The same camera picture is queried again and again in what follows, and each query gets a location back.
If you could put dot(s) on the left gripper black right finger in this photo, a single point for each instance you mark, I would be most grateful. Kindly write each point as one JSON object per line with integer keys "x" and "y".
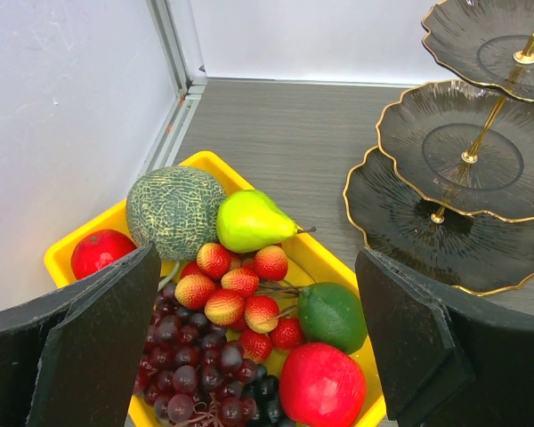
{"x": 445, "y": 357}

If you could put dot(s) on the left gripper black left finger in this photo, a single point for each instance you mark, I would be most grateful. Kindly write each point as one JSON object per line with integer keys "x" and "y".
{"x": 70, "y": 357}

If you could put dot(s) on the red apple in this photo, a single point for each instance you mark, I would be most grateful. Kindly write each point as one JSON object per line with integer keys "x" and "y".
{"x": 99, "y": 249}

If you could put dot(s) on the purple grape bunch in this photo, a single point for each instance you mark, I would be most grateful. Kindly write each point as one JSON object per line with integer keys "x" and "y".
{"x": 190, "y": 374}

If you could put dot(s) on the red pomegranate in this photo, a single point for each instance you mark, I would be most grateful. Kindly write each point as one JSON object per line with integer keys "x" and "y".
{"x": 321, "y": 386}

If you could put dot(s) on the green lime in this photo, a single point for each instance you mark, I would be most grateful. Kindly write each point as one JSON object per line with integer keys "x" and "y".
{"x": 332, "y": 314}

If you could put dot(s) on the red lychee strawberry bunch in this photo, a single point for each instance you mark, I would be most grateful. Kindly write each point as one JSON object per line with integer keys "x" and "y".
{"x": 240, "y": 293}

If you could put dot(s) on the three-tier black gold stand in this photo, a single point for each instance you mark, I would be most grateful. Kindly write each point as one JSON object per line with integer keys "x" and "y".
{"x": 448, "y": 190}

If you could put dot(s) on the dark blue grape bunch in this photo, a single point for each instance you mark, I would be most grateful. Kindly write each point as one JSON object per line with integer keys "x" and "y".
{"x": 264, "y": 389}

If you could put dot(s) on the green netted melon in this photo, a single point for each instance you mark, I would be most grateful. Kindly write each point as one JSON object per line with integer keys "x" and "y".
{"x": 176, "y": 209}

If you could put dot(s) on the yellow plastic fruit tray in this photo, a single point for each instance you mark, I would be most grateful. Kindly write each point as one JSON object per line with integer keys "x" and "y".
{"x": 309, "y": 261}

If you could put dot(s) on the green yellow pear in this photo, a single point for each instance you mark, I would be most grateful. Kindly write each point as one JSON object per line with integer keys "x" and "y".
{"x": 249, "y": 220}

